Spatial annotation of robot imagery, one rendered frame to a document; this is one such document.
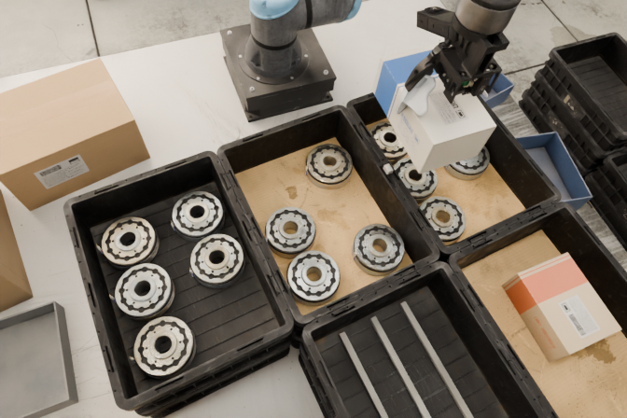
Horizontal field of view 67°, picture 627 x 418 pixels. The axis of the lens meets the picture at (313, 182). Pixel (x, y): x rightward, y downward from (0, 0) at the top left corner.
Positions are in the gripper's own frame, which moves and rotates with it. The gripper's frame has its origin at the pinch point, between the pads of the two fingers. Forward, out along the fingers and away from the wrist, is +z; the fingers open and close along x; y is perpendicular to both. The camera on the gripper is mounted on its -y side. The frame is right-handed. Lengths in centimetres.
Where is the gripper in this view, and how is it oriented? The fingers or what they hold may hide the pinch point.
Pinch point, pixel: (432, 100)
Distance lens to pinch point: 88.0
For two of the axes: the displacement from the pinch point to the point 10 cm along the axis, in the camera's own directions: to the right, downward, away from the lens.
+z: -0.7, 5.0, 8.7
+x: 9.3, -2.8, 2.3
